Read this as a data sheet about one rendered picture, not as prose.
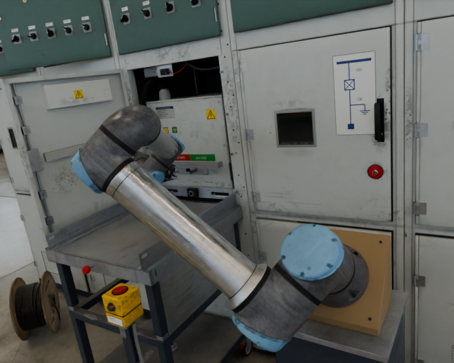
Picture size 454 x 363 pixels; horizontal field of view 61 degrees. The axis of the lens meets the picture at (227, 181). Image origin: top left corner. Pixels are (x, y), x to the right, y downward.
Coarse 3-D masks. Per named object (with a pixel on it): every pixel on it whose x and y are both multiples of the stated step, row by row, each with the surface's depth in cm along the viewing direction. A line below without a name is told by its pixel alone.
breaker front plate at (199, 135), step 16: (176, 112) 201; (192, 112) 196; (192, 128) 199; (208, 128) 193; (224, 128) 188; (192, 144) 202; (208, 144) 196; (224, 144) 191; (224, 160) 194; (192, 176) 208; (208, 176) 202; (224, 176) 197
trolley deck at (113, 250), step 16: (192, 208) 198; (208, 208) 195; (240, 208) 190; (112, 224) 190; (128, 224) 187; (224, 224) 178; (80, 240) 175; (96, 240) 173; (112, 240) 170; (128, 240) 168; (144, 240) 166; (48, 256) 170; (64, 256) 163; (80, 256) 157; (96, 256) 155; (112, 256) 153; (128, 256) 152; (144, 256) 150; (176, 256) 150; (112, 272) 148; (128, 272) 143; (144, 272) 138; (160, 272) 142
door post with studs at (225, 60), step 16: (224, 0) 165; (224, 16) 167; (224, 32) 169; (224, 48) 171; (224, 64) 173; (224, 80) 176; (224, 96) 179; (240, 144) 182; (240, 160) 184; (240, 176) 187; (240, 192) 190
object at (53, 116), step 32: (32, 96) 173; (64, 96) 181; (96, 96) 195; (32, 128) 174; (64, 128) 185; (96, 128) 199; (32, 160) 172; (64, 160) 187; (32, 192) 173; (64, 192) 188; (64, 224) 189
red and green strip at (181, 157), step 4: (180, 156) 208; (184, 156) 207; (188, 156) 205; (192, 156) 204; (196, 156) 203; (200, 156) 201; (204, 156) 200; (208, 156) 198; (212, 156) 197; (176, 160) 211; (180, 160) 209; (184, 160) 207; (188, 160) 206; (192, 160) 205; (196, 160) 203; (200, 160) 202; (204, 160) 201; (208, 160) 199; (212, 160) 198
